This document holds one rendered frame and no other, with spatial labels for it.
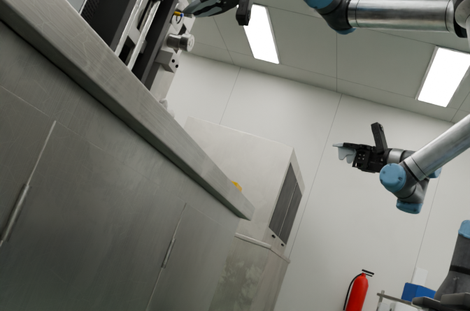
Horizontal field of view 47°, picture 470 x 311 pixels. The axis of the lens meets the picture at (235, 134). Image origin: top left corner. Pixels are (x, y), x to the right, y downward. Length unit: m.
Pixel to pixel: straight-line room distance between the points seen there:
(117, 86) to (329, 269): 5.15
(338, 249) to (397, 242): 0.58
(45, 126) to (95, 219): 0.19
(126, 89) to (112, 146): 0.10
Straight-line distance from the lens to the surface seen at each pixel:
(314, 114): 5.97
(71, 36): 0.50
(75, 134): 0.60
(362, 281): 5.50
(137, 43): 0.99
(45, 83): 0.54
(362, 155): 1.85
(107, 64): 0.56
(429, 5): 1.26
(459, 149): 1.62
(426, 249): 5.74
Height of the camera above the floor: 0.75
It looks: 12 degrees up
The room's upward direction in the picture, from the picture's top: 20 degrees clockwise
